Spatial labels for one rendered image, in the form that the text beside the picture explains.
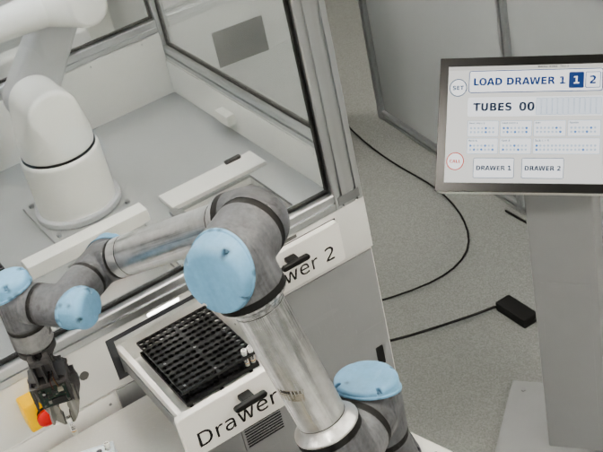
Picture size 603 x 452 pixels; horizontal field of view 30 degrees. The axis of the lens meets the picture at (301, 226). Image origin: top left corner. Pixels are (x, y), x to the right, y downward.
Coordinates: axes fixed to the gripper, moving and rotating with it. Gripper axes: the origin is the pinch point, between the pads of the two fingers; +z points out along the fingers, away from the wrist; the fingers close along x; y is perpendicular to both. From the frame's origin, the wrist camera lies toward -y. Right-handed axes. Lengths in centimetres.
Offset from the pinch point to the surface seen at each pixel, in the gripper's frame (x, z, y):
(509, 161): 107, -4, -30
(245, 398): 33.6, 6.1, 5.3
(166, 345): 21.5, 7.3, -20.5
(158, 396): 17.0, 8.8, -7.1
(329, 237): 65, 7, -41
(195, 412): 23.4, 4.7, 6.2
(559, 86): 122, -17, -34
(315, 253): 60, 9, -39
